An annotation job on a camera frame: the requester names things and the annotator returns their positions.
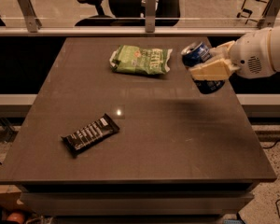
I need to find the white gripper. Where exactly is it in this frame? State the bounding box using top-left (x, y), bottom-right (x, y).
top-left (189, 28), bottom-right (275, 81)

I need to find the blue pepsi can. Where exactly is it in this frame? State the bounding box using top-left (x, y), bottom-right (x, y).
top-left (181, 42), bottom-right (225, 94)

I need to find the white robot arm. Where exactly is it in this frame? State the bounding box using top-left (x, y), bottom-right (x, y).
top-left (189, 26), bottom-right (280, 80)

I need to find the green chip bag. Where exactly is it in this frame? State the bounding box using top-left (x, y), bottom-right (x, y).
top-left (109, 45), bottom-right (173, 76)

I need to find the dark brown table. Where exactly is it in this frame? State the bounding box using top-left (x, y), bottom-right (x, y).
top-left (0, 37), bottom-right (275, 216)

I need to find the black office chair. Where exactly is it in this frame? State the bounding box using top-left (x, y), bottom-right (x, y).
top-left (76, 0), bottom-right (180, 26)

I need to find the black snack bar wrapper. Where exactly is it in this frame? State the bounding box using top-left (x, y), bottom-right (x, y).
top-left (62, 114), bottom-right (119, 156)

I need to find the orange round object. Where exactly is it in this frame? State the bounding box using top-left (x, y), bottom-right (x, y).
top-left (7, 212), bottom-right (25, 224)

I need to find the right metal railing bracket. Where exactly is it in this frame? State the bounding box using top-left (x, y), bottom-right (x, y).
top-left (257, 0), bottom-right (280, 29)

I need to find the metal railing bracket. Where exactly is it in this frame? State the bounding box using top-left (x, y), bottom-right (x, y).
top-left (17, 0), bottom-right (42, 33)
top-left (257, 0), bottom-right (280, 29)
top-left (145, 0), bottom-right (156, 33)

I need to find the wooden stool frame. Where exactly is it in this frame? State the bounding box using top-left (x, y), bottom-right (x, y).
top-left (236, 0), bottom-right (270, 21)

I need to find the middle metal railing bracket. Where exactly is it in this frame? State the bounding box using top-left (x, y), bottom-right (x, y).
top-left (145, 0), bottom-right (156, 33)

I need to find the left metal railing bracket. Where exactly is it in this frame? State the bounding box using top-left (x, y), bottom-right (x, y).
top-left (17, 0), bottom-right (42, 33)

